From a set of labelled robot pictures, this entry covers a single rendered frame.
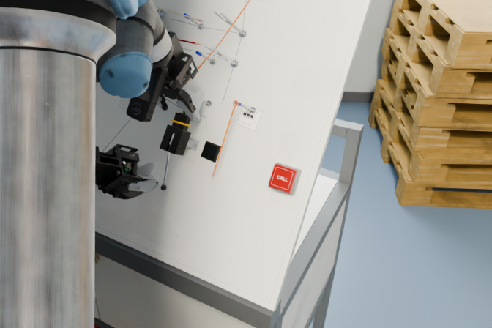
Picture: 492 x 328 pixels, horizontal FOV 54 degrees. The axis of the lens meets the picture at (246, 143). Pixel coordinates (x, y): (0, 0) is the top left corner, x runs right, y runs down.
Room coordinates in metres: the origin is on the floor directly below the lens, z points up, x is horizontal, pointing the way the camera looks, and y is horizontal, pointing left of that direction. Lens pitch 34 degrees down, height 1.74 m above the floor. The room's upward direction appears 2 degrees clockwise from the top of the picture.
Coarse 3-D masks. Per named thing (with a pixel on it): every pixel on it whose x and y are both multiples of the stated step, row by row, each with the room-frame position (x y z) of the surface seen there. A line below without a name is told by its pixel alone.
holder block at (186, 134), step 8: (168, 128) 0.88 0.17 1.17; (176, 128) 0.88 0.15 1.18; (168, 136) 0.87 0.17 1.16; (176, 136) 0.87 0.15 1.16; (184, 136) 0.88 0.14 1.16; (160, 144) 0.87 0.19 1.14; (168, 144) 0.87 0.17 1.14; (176, 144) 0.86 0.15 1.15; (184, 144) 0.88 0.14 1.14; (176, 152) 0.85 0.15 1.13
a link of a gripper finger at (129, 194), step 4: (124, 188) 0.76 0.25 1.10; (112, 192) 0.75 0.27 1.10; (116, 192) 0.75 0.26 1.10; (120, 192) 0.75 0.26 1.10; (124, 192) 0.76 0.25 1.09; (128, 192) 0.76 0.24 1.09; (132, 192) 0.77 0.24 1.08; (136, 192) 0.78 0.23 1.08; (140, 192) 0.78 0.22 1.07; (116, 196) 0.75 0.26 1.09; (120, 196) 0.75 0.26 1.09; (124, 196) 0.75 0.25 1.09; (128, 196) 0.75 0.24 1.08; (132, 196) 0.76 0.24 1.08; (136, 196) 0.78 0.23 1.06
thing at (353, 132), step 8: (336, 120) 1.23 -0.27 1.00; (336, 128) 1.21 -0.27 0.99; (344, 128) 1.20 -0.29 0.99; (352, 128) 1.19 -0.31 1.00; (360, 128) 1.19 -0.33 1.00; (344, 136) 1.19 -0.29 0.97; (352, 136) 1.18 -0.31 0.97; (360, 136) 1.19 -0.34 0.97; (352, 144) 1.18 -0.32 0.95; (344, 152) 1.19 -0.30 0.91; (352, 152) 1.18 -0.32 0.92; (344, 160) 1.19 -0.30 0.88; (352, 160) 1.18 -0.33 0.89; (344, 168) 1.19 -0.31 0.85; (352, 168) 1.17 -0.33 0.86; (344, 176) 1.18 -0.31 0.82; (352, 176) 1.19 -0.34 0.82
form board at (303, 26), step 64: (192, 0) 1.16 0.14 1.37; (256, 0) 1.10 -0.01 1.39; (320, 0) 1.05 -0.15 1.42; (192, 64) 1.05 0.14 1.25; (256, 64) 1.00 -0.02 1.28; (320, 64) 0.96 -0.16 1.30; (128, 128) 1.00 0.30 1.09; (192, 128) 0.95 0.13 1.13; (256, 128) 0.91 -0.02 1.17; (320, 128) 0.87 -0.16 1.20; (192, 192) 0.86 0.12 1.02; (256, 192) 0.82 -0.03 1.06; (192, 256) 0.76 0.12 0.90; (256, 256) 0.73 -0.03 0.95
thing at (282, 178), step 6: (276, 168) 0.81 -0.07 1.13; (282, 168) 0.81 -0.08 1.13; (288, 168) 0.80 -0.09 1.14; (276, 174) 0.80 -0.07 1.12; (282, 174) 0.80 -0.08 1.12; (288, 174) 0.79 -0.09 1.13; (294, 174) 0.79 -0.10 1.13; (270, 180) 0.80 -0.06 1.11; (276, 180) 0.79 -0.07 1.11; (282, 180) 0.79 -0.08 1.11; (288, 180) 0.79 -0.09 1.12; (294, 180) 0.79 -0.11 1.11; (270, 186) 0.79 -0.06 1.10; (276, 186) 0.79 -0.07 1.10; (282, 186) 0.78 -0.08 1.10; (288, 186) 0.78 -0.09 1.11; (288, 192) 0.77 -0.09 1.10
